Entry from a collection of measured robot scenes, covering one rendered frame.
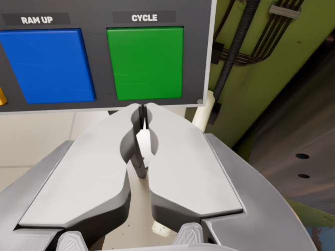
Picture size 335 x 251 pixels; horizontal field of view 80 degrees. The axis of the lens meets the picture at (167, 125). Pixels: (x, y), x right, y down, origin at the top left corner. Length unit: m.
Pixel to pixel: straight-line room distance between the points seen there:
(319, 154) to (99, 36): 0.45
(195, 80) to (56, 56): 0.15
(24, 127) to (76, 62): 1.36
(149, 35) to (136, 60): 0.03
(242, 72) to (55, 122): 1.21
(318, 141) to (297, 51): 0.21
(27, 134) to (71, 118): 0.27
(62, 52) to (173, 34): 0.11
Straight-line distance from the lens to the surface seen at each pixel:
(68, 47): 0.23
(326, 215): 0.91
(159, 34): 0.21
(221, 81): 0.62
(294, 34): 0.53
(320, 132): 0.46
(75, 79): 0.24
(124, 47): 0.22
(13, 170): 1.49
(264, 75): 0.61
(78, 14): 0.23
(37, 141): 1.49
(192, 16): 0.22
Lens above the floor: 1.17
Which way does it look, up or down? 63 degrees down
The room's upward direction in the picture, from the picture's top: 3 degrees clockwise
